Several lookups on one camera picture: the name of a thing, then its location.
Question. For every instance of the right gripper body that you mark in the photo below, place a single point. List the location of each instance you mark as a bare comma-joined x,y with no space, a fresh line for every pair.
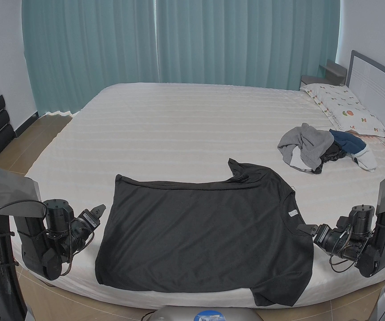
329,241

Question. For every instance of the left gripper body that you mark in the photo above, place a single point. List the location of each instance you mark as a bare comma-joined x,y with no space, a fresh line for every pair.
82,229

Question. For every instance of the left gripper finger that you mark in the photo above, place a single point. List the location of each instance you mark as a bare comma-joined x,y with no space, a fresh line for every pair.
98,209
99,215

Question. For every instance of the black T-shirt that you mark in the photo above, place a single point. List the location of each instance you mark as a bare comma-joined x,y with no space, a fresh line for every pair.
195,239

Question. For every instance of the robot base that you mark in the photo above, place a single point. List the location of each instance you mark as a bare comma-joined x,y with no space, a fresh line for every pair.
179,314

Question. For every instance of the pile of clothes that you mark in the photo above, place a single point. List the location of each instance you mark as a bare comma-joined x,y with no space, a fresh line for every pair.
307,142

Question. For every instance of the bed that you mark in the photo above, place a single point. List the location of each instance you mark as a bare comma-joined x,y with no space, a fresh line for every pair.
179,129

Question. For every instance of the white printed pillow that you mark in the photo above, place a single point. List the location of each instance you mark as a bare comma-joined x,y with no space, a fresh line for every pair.
346,109

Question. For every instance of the blue-green curtain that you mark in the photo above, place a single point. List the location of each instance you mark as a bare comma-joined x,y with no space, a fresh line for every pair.
246,28
88,45

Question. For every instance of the grey bedside table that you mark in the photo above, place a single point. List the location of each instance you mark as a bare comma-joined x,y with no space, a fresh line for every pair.
334,69

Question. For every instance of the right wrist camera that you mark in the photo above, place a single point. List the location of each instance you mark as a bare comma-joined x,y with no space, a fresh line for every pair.
343,222

